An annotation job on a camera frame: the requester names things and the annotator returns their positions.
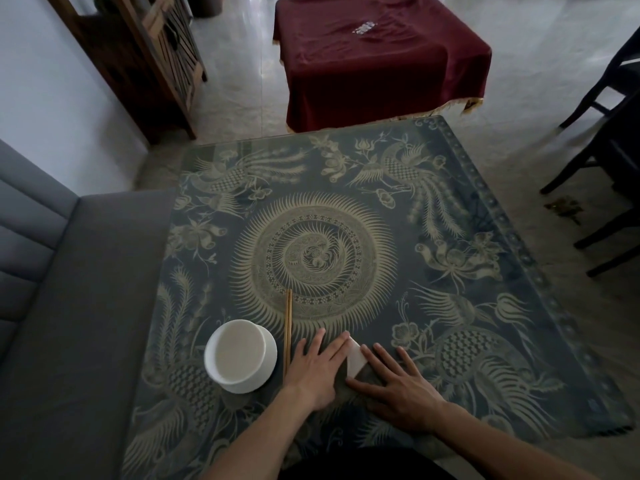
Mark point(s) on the person's left hand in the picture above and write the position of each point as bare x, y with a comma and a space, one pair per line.
312, 377

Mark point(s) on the person's right hand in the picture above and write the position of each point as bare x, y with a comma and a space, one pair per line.
405, 402

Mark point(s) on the person's left fingers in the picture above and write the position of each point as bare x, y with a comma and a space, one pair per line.
318, 344

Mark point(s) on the person's right thumb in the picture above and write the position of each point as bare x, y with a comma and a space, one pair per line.
361, 386

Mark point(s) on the person's right middle finger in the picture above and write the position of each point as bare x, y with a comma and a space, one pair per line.
386, 358

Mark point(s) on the white napkin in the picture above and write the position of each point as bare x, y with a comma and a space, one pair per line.
356, 358

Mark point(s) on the person's right forearm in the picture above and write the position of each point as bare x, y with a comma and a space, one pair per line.
505, 452

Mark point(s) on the person's left forearm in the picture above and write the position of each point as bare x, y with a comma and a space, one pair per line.
260, 442

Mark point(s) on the wooden chopstick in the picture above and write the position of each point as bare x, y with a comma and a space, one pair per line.
285, 339
290, 334

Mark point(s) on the white round bowl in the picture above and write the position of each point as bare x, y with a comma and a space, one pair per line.
240, 355

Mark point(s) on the person's dark clothing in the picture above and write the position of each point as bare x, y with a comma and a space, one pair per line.
365, 467

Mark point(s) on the blue patterned tablecloth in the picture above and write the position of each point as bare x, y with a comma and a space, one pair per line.
350, 219

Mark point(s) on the brown floor debris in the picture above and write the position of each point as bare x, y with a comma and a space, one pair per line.
564, 208

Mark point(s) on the grey sofa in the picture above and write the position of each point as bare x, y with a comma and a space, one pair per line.
70, 319

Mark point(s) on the dark red tablecloth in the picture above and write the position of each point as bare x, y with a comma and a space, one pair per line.
375, 64

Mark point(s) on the black chair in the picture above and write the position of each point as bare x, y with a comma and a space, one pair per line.
612, 159
607, 79

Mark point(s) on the small patterned item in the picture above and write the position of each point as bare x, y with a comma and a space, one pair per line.
364, 28

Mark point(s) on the dark wooden cabinet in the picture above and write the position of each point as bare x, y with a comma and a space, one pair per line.
145, 59

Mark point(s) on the dark round bin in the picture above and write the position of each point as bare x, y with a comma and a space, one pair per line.
205, 4

